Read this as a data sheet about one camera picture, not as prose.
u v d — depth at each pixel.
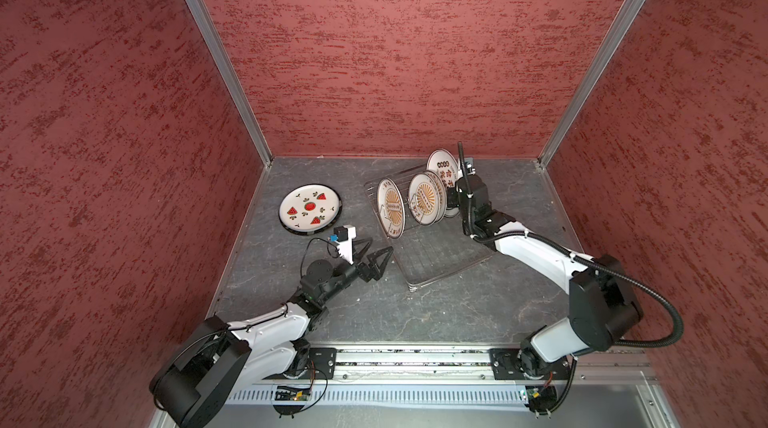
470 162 0.74
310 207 1.02
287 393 0.73
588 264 0.46
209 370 0.41
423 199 0.98
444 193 0.76
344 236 0.70
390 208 0.99
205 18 0.81
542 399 0.70
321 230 0.95
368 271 0.70
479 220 0.65
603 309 0.45
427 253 0.94
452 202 0.79
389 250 0.73
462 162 0.71
